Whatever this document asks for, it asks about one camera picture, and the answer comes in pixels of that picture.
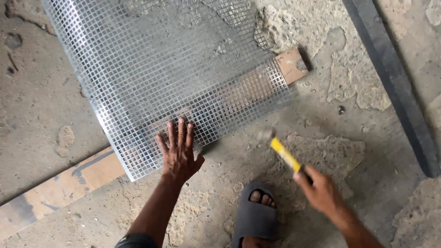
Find person's left hand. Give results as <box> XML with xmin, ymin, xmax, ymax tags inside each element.
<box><xmin>156</xmin><ymin>118</ymin><xmax>205</xmax><ymax>184</ymax></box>

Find yellow handled hammer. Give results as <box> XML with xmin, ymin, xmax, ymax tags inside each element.
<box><xmin>259</xmin><ymin>129</ymin><xmax>312</xmax><ymax>183</ymax></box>

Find long wooden plank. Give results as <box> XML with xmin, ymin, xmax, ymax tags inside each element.
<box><xmin>0</xmin><ymin>47</ymin><xmax>309</xmax><ymax>241</ymax></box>

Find person's foot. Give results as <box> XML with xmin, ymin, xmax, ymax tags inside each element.
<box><xmin>241</xmin><ymin>190</ymin><xmax>277</xmax><ymax>248</ymax></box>

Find grey rubber slipper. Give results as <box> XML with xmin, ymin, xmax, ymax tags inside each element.
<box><xmin>230</xmin><ymin>182</ymin><xmax>279</xmax><ymax>248</ymax></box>

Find person's right hand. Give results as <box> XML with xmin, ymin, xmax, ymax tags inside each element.
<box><xmin>293</xmin><ymin>165</ymin><xmax>339</xmax><ymax>215</ymax></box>

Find person's dark shorts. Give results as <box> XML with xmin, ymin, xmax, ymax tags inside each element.
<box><xmin>115</xmin><ymin>234</ymin><xmax>158</xmax><ymax>248</ymax></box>

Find dark metal bar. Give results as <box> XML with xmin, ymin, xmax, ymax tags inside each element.
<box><xmin>342</xmin><ymin>0</ymin><xmax>441</xmax><ymax>178</ymax></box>

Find perforated metal mesh sheet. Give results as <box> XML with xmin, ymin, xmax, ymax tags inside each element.
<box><xmin>41</xmin><ymin>0</ymin><xmax>293</xmax><ymax>182</ymax></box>

